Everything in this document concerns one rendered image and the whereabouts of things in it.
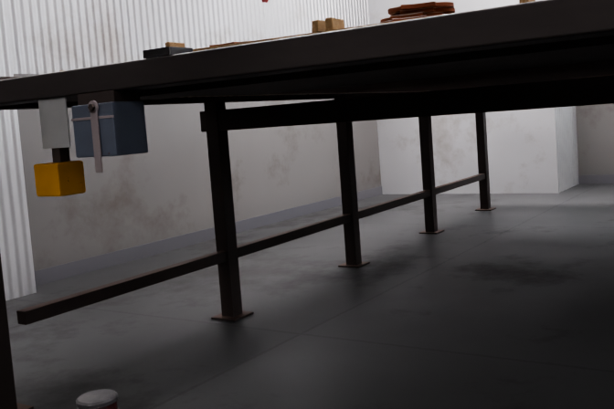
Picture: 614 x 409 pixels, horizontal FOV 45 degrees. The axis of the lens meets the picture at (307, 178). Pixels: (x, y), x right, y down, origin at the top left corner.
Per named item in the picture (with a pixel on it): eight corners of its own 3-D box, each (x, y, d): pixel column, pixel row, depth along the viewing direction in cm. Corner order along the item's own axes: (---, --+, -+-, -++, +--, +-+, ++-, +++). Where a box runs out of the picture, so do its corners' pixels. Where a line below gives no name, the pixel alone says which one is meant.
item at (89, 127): (114, 172, 164) (106, 89, 162) (72, 173, 171) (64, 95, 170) (151, 167, 173) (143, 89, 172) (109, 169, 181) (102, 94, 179)
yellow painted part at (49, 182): (60, 196, 176) (50, 97, 174) (36, 196, 181) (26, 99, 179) (87, 192, 183) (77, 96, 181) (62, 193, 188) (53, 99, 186)
